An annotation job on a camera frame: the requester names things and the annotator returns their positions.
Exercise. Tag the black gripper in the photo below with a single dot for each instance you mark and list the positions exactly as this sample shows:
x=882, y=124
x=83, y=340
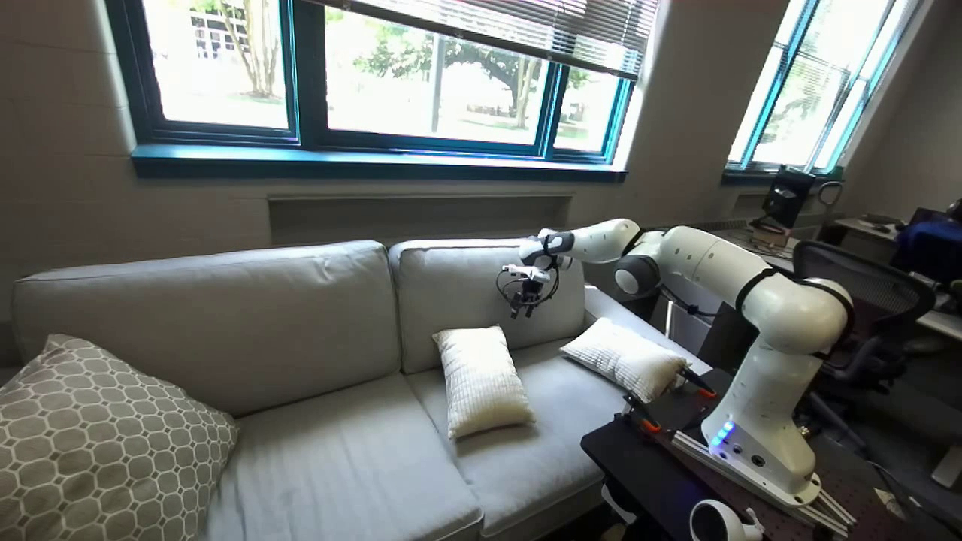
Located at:
x=524, y=283

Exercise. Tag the small cream pleated pillow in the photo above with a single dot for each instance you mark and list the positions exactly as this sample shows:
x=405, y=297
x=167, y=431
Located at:
x=481, y=385
x=620, y=358

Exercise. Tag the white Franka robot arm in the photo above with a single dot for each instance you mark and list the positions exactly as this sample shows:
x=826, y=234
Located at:
x=783, y=302

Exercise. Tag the grey fabric sofa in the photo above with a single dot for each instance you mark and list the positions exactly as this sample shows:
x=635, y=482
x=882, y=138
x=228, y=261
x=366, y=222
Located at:
x=302, y=320

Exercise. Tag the grey filing cabinet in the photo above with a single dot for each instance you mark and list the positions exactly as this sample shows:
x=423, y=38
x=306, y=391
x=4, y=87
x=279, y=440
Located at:
x=691, y=320

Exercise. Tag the black orange bar clamp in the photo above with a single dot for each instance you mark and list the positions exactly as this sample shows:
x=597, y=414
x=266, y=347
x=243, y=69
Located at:
x=640, y=416
x=696, y=381

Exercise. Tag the black robot table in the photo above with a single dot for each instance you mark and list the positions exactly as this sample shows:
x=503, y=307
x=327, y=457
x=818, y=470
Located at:
x=640, y=470

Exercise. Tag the grey window blinds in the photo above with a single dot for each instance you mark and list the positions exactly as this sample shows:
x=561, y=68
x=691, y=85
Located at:
x=561, y=31

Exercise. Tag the black electronic device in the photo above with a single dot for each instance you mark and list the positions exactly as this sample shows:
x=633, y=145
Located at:
x=792, y=196

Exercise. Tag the wide blue framed window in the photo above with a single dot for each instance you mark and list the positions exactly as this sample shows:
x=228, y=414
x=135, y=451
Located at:
x=303, y=79

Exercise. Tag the white VR controller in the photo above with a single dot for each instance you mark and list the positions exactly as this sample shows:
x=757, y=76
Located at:
x=715, y=521

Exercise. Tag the narrow blue framed window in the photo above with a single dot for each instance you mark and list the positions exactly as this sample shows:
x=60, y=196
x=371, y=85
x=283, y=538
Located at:
x=799, y=92

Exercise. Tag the black office chair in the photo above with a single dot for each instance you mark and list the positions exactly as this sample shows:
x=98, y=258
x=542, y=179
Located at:
x=882, y=288

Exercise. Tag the aluminium robot mounting plate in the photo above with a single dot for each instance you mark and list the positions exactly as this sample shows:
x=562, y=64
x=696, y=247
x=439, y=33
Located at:
x=829, y=511

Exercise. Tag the dark blue bag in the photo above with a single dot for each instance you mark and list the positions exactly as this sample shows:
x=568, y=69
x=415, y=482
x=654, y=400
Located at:
x=934, y=250

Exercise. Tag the white desk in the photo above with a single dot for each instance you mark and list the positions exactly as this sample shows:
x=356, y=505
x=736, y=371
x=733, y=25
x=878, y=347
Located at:
x=943, y=322

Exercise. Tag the large patterned beige pillow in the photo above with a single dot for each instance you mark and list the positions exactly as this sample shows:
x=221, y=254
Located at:
x=99, y=451

